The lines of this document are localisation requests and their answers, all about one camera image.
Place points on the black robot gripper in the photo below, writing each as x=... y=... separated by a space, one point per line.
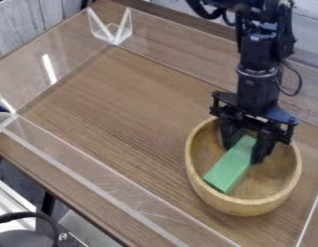
x=251 y=109

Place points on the green rectangular block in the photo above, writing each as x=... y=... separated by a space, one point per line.
x=231 y=167

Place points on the light wooden bowl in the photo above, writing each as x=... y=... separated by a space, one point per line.
x=267 y=185

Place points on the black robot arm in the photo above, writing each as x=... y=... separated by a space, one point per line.
x=266 y=41

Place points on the black table leg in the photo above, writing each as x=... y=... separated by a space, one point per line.
x=48 y=204

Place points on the black chair armrest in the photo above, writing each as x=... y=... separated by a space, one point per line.
x=25 y=235

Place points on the clear acrylic tray wall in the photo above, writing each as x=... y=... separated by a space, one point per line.
x=101 y=114

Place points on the clear acrylic corner bracket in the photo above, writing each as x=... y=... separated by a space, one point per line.
x=112 y=33

